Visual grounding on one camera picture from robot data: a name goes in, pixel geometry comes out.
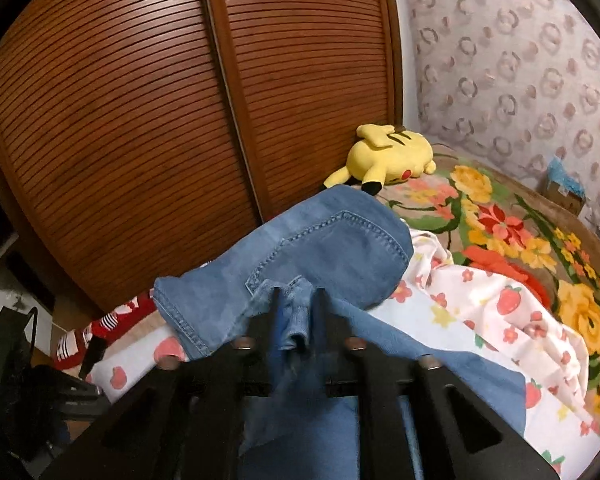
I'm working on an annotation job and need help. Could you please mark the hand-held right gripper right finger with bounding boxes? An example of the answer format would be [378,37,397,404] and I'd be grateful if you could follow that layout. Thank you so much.
[310,287,561,480]

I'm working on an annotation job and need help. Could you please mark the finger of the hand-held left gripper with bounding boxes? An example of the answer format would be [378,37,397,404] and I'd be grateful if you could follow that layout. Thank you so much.
[78,336,108,381]

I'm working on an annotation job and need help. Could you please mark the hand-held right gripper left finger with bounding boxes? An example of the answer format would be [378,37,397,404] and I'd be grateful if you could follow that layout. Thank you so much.
[40,285,291,480]

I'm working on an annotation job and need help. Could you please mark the blue denim pants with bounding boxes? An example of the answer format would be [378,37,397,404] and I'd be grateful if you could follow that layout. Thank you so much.
[152,185,528,480]

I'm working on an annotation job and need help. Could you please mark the red striped cloth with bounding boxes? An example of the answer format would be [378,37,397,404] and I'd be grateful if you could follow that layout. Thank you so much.
[54,294,156,371]

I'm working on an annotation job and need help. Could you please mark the yellow plush toy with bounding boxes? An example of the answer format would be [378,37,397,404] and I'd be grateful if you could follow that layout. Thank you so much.
[322,123,437,197]

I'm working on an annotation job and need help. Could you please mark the strawberry print bed sheet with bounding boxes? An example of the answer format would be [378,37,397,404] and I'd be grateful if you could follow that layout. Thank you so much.
[87,227,600,480]

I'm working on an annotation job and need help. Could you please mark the floral blanket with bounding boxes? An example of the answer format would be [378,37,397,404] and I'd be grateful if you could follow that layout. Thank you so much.
[375,147,600,441]

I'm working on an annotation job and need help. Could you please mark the wooden louvered wardrobe door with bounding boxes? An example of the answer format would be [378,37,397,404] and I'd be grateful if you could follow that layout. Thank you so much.
[0,0,262,313]
[200,0,406,223]

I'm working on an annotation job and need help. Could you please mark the cardboard box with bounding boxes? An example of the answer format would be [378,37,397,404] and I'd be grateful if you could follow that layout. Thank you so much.
[540,175,588,217]

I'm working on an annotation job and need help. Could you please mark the blue plastic bag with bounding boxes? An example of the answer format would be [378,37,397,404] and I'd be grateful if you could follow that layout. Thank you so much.
[547,156,587,196]

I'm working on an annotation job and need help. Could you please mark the circle patterned sheer curtain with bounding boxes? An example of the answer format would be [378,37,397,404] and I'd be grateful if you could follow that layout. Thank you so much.
[405,0,600,241]

